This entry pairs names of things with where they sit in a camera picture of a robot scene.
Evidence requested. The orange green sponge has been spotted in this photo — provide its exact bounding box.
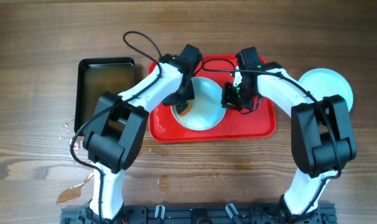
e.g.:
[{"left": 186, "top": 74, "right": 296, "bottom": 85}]
[{"left": 175, "top": 102, "right": 192, "bottom": 116}]

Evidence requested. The white plate with sauce squiggle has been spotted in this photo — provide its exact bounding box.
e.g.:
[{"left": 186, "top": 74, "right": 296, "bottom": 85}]
[{"left": 171, "top": 77, "right": 226, "bottom": 131}]

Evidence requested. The white plate with brown streak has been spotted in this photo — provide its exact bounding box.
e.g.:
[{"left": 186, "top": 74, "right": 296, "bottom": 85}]
[{"left": 299, "top": 68, "right": 353, "bottom": 111}]

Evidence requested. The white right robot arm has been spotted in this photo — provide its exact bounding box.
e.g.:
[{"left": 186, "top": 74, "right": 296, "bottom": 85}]
[{"left": 229, "top": 62, "right": 356, "bottom": 223}]

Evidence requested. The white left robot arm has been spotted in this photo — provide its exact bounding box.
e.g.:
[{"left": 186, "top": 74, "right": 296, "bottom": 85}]
[{"left": 78, "top": 53, "right": 202, "bottom": 223}]

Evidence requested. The red plastic tray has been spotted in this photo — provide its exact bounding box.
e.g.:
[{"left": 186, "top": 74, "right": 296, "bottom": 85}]
[{"left": 148, "top": 54, "right": 277, "bottom": 144}]

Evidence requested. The black water tray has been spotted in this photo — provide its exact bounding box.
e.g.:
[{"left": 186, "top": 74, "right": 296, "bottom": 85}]
[{"left": 74, "top": 57, "right": 135, "bottom": 131}]

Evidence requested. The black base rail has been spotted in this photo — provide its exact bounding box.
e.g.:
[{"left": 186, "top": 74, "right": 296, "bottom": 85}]
[{"left": 60, "top": 203, "right": 338, "bottom": 224}]

